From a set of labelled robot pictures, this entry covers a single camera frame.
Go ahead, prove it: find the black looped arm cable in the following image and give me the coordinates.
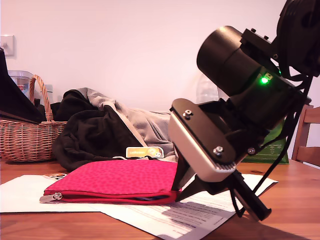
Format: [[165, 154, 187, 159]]
[[252, 72, 315, 198]]

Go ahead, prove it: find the wicker basket with handle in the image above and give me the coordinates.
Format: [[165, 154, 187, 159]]
[[0, 74, 68, 163]]

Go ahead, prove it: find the small LeRobot sticker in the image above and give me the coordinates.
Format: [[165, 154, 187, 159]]
[[125, 146, 165, 159]]

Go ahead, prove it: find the large clear water bottle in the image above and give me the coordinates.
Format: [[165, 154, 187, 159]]
[[195, 72, 221, 105]]

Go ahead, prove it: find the plain white paper sheet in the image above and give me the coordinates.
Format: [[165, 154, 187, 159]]
[[0, 174, 101, 214]]

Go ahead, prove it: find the red zip pouch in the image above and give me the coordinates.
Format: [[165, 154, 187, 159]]
[[39, 159, 183, 206]]

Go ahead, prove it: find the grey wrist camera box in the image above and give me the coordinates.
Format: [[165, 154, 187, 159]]
[[167, 97, 239, 183]]

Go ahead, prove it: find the large LeRobot sticker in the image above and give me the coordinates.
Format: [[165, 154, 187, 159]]
[[43, 173, 68, 180]]

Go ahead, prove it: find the wooden chair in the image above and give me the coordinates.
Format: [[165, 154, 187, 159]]
[[291, 104, 320, 168]]

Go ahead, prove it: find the black grey hooded jacket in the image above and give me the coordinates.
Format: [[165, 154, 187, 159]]
[[51, 87, 181, 173]]

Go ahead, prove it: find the clear plastic jug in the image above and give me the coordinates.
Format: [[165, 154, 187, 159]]
[[8, 70, 36, 101]]

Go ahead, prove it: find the printed paper sheet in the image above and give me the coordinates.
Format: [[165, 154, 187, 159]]
[[86, 172, 280, 240]]

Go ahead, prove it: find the silver green pet food bag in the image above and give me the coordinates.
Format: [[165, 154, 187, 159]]
[[241, 117, 290, 165]]

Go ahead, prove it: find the purple pen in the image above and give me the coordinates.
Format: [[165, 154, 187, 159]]
[[132, 195, 165, 202]]

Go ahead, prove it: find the white wall switch plate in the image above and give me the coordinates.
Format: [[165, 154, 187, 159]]
[[0, 34, 15, 58]]

